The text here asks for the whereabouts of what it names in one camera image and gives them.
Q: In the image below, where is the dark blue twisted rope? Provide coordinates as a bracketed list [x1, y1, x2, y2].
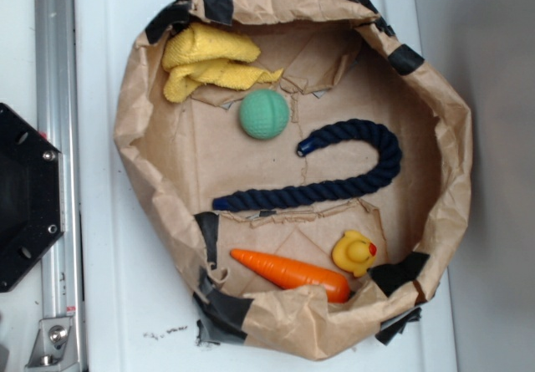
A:
[211, 118, 404, 213]

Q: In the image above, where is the brown paper bag bin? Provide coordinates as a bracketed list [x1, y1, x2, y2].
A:
[114, 0, 473, 360]

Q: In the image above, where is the green dimpled ball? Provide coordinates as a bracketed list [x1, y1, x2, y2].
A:
[238, 89, 289, 140]

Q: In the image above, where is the orange toy carrot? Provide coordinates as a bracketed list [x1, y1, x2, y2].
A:
[230, 248, 351, 303]

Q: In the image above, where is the yellow rubber duck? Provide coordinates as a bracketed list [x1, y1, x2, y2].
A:
[331, 230, 377, 278]

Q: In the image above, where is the yellow microfiber cloth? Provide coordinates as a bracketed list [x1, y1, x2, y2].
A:
[161, 23, 283, 103]

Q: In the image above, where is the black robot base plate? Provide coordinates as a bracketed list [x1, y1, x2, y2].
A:
[1, 104, 63, 293]

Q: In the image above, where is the aluminium extrusion rail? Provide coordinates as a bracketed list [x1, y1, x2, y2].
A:
[35, 0, 89, 371]

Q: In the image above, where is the metal corner bracket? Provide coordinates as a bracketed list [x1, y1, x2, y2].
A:
[24, 317, 80, 372]

